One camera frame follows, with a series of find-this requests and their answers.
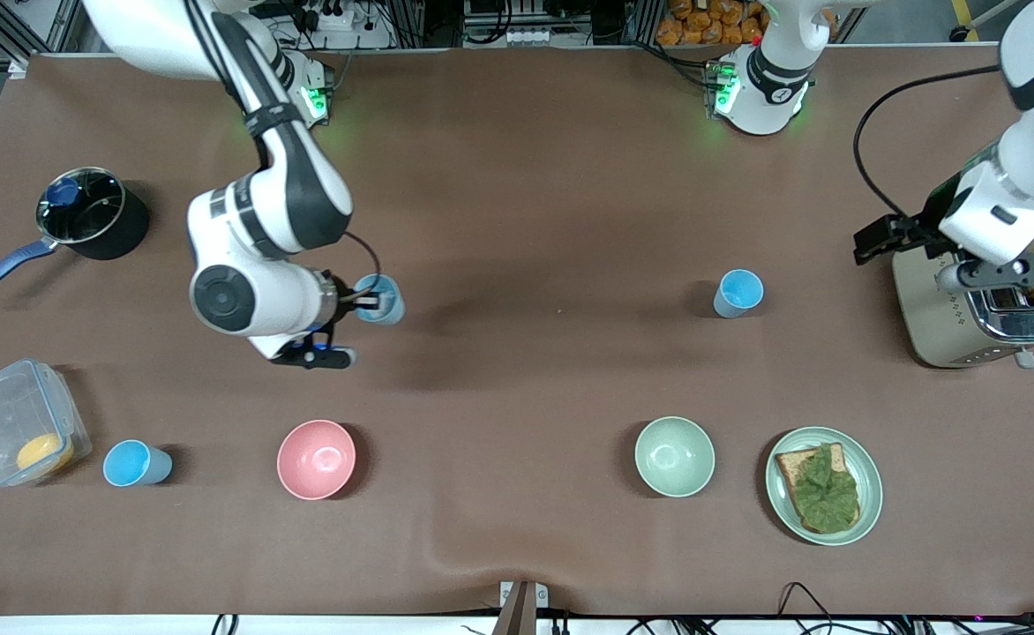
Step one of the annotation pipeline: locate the beige chrome toaster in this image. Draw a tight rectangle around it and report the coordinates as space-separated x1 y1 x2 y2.
892 225 1034 370

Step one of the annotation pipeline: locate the clear plastic food container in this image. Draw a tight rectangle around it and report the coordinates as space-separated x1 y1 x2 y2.
0 358 93 488

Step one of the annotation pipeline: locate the green lettuce leaf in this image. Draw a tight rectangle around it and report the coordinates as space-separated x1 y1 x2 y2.
790 444 861 533

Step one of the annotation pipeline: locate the bag of orange buns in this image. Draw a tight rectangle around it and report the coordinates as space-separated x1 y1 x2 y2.
656 0 767 47

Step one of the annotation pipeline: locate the plain blue cup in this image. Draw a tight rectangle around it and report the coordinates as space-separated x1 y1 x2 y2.
713 269 765 319
102 439 174 488

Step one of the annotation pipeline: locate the black looped floor cable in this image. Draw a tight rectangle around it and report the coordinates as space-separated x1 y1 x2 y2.
777 581 837 635

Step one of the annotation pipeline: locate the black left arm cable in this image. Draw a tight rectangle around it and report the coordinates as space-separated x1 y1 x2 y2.
851 65 1008 221

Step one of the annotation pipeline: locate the toast slice under lettuce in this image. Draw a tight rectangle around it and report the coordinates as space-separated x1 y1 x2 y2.
775 443 862 534

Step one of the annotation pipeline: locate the brown table cloth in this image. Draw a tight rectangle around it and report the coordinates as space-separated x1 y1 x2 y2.
0 46 1034 618

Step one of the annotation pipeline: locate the orange round food piece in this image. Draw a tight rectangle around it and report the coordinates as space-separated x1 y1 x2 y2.
16 432 75 474

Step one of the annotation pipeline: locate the blue cup with white paper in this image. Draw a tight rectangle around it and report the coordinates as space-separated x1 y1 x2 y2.
354 273 407 325

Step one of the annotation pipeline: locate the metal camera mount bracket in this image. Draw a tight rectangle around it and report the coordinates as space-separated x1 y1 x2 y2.
499 580 549 635

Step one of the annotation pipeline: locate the pale green plate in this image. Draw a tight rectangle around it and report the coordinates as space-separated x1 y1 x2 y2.
765 427 884 547

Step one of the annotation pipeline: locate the pale green bowl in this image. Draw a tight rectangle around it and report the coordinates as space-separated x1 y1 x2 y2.
634 416 716 498

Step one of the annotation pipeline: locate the pink bowl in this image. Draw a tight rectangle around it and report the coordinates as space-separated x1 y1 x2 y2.
276 419 357 501

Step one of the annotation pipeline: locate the white power strip with plugs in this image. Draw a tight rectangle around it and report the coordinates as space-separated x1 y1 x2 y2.
292 0 361 33

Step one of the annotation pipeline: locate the glass pot lid blue knob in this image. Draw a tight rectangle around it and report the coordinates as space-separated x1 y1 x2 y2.
36 168 126 244

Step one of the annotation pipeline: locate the black pot with blue handle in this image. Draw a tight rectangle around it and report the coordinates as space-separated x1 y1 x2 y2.
0 168 150 303

